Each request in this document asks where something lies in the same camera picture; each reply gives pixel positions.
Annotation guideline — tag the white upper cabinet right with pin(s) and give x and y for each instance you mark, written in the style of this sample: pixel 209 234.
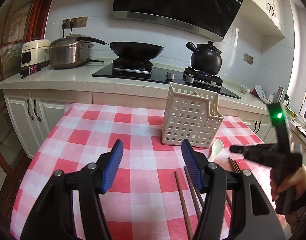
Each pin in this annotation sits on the white upper cabinet right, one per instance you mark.
pixel 264 15

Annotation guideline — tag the gold wall socket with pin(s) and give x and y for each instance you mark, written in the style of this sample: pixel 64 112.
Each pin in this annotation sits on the gold wall socket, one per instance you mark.
pixel 248 58
pixel 74 22

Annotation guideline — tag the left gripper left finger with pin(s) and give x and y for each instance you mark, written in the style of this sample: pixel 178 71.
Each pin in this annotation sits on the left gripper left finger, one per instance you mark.
pixel 52 214

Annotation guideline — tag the white perforated utensil basket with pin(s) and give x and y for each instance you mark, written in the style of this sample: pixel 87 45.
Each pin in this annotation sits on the white perforated utensil basket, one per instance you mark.
pixel 190 113

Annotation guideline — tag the white lower cabinets with countertop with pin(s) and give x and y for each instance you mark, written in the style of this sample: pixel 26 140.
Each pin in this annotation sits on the white lower cabinets with countertop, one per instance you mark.
pixel 78 85

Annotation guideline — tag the black glass gas stove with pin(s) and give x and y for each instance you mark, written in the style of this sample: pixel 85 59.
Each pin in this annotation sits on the black glass gas stove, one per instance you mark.
pixel 146 71

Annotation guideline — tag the black wok pan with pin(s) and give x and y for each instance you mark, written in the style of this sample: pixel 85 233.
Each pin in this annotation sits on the black wok pan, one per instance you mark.
pixel 132 51

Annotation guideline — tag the small white ceramic cup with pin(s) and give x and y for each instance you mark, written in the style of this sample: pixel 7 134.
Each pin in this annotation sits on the small white ceramic cup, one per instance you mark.
pixel 244 90

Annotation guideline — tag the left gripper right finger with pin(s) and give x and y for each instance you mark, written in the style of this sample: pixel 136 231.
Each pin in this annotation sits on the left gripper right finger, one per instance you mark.
pixel 252 215

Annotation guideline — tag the stainless steel pressure cooker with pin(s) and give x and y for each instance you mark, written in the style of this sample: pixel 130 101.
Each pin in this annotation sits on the stainless steel pressure cooker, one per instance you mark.
pixel 71 51

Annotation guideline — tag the white ceramic spoon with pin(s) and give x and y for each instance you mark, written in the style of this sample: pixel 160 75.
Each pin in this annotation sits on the white ceramic spoon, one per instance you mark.
pixel 216 148

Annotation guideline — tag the person's right hand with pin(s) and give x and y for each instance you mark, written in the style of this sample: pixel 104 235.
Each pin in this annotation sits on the person's right hand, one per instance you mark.
pixel 296 180

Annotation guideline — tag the wooden glass door frame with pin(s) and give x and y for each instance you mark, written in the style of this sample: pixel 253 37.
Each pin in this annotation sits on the wooden glass door frame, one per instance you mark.
pixel 20 21

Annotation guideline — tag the red white checkered tablecloth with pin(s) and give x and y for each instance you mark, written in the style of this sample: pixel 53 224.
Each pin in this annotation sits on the red white checkered tablecloth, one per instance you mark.
pixel 143 202

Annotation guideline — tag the black range hood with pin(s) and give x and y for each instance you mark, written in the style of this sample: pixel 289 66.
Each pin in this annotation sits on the black range hood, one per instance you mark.
pixel 207 18

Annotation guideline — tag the stainless steel thermos bottle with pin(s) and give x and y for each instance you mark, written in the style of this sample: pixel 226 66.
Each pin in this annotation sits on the stainless steel thermos bottle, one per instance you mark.
pixel 278 95

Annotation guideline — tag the red and white packet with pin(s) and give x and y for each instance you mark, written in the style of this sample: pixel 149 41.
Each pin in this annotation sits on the red and white packet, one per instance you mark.
pixel 258 92

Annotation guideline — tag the brown wooden chopstick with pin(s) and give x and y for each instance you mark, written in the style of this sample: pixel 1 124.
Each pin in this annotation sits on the brown wooden chopstick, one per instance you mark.
pixel 193 194
pixel 229 201
pixel 184 207
pixel 232 164
pixel 237 167

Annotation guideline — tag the gold wall socket right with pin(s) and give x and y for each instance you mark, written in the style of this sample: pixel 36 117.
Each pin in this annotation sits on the gold wall socket right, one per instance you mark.
pixel 248 58

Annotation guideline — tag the gold wall socket left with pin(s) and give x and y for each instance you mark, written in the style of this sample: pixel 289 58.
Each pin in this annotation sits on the gold wall socket left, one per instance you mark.
pixel 74 22

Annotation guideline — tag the white rice cooker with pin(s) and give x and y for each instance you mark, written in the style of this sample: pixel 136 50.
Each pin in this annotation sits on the white rice cooker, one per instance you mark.
pixel 35 52

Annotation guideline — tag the black clay pot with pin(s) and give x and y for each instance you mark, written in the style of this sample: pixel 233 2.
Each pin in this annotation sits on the black clay pot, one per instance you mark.
pixel 205 57

